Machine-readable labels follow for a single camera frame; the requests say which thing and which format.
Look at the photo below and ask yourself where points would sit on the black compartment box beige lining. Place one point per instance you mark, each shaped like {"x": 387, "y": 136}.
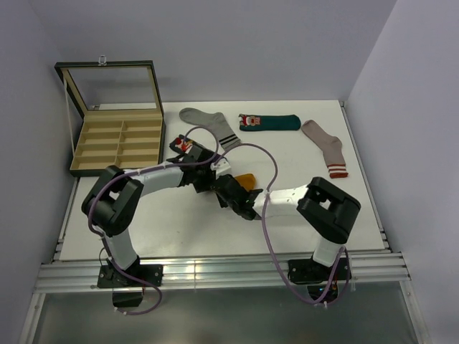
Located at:
{"x": 122, "y": 114}

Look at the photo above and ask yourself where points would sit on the navy santa sock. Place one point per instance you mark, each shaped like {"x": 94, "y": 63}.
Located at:
{"x": 184, "y": 146}

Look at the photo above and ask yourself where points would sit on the dark green reindeer sock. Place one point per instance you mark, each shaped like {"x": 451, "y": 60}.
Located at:
{"x": 257, "y": 123}

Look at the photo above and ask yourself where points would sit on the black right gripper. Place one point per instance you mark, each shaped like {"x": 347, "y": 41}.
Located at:
{"x": 223, "y": 203}

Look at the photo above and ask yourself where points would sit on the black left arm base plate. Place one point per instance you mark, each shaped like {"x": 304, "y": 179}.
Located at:
{"x": 110, "y": 277}

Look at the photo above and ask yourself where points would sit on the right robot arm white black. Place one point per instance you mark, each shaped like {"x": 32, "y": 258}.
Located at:
{"x": 331, "y": 211}

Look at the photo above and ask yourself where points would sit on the taupe sock red cuff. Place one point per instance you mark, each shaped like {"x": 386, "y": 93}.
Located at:
{"x": 330, "y": 146}

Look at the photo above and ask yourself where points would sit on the grey striped sock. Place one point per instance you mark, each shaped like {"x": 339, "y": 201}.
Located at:
{"x": 216, "y": 122}

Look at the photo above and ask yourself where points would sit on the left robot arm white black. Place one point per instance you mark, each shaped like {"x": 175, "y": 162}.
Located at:
{"x": 112, "y": 202}

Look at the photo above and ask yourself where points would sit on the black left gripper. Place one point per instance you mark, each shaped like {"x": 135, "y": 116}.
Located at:
{"x": 204, "y": 186}

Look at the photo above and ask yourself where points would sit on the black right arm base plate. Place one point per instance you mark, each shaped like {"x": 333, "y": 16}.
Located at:
{"x": 308, "y": 272}

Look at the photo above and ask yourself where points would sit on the aluminium rail frame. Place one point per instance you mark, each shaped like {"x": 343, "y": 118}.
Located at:
{"x": 219, "y": 284}

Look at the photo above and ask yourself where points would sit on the mustard yellow sock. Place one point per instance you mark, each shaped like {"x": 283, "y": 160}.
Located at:
{"x": 247, "y": 181}

